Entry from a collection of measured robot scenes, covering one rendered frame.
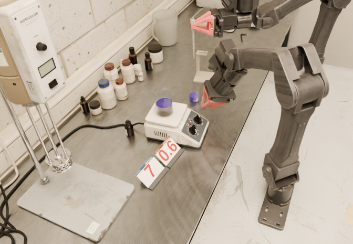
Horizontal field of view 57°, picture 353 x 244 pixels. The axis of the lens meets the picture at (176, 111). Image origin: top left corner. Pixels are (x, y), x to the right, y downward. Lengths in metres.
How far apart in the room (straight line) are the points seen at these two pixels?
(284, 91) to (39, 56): 0.50
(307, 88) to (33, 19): 0.55
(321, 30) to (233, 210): 0.72
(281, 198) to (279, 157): 0.14
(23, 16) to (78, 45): 0.73
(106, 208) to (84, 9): 0.77
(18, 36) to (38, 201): 0.57
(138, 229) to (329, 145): 0.68
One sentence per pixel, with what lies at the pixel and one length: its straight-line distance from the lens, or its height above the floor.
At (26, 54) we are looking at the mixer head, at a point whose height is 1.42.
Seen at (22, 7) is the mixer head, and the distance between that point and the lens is 0.66.
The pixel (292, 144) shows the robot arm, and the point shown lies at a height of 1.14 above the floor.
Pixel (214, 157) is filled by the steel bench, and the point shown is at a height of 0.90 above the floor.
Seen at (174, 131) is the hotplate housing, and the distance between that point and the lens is 1.09.
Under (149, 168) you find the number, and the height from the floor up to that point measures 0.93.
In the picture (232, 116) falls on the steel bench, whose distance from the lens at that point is 1.25.
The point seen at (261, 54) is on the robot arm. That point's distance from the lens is 0.82.
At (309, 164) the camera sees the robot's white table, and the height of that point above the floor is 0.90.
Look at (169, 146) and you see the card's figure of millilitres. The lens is 1.10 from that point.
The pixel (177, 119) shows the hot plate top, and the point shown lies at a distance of 1.10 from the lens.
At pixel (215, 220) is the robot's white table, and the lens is 0.95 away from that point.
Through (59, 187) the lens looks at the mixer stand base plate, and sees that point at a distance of 1.09.
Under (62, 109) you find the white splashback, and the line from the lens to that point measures 1.30.
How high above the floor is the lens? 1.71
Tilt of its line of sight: 40 degrees down
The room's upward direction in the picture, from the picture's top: 3 degrees counter-clockwise
